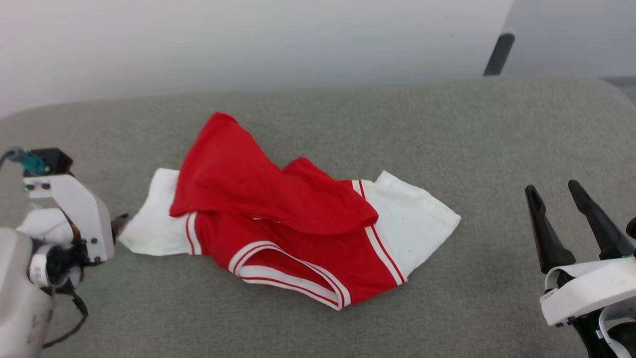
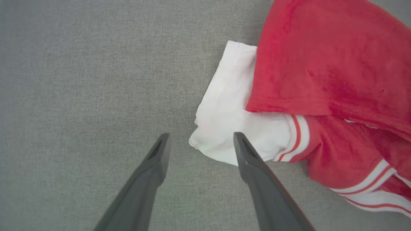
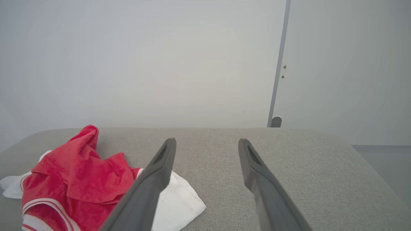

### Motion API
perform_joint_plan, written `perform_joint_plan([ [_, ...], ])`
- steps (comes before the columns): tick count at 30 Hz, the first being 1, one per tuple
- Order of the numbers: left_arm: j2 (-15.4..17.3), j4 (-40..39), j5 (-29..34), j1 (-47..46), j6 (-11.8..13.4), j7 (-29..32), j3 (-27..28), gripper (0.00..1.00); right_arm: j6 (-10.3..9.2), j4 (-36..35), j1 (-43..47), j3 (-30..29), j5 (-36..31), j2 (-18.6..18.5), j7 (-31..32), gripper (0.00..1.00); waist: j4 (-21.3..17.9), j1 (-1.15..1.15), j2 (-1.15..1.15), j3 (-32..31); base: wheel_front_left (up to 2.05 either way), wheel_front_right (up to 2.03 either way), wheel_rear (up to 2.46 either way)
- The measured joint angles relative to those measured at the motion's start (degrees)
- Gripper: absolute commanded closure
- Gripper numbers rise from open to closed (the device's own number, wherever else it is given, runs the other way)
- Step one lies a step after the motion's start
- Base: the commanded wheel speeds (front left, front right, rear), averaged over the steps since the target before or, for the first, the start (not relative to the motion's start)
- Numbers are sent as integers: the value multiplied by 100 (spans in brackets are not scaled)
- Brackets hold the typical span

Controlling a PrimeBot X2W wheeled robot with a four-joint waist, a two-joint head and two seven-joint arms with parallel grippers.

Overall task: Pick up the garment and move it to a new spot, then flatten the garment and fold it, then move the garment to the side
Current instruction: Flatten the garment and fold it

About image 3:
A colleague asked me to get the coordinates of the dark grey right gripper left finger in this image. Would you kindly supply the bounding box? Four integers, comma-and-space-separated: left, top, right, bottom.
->
99, 138, 177, 231

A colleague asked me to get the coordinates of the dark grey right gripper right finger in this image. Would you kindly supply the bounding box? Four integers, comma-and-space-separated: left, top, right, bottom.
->
238, 139, 312, 231

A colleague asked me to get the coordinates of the red and white shirt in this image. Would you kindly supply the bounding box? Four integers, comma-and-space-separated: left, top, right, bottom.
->
0, 125, 207, 231

